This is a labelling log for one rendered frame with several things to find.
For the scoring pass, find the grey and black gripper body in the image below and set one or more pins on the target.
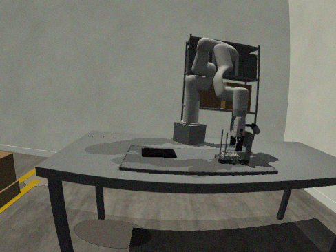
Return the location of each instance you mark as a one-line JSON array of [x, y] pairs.
[[237, 123]]

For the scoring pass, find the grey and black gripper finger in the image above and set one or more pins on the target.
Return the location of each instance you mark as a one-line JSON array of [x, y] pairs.
[[232, 141], [240, 141]]

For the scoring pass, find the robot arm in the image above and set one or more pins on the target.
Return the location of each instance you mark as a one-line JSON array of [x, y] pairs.
[[224, 55]]

